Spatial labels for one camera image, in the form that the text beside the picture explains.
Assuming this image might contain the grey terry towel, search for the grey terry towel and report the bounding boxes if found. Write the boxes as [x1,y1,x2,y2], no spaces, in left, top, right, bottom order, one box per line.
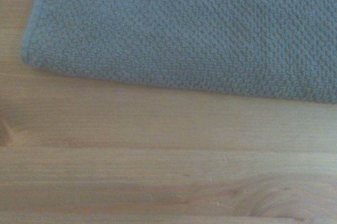
[20,0,337,106]

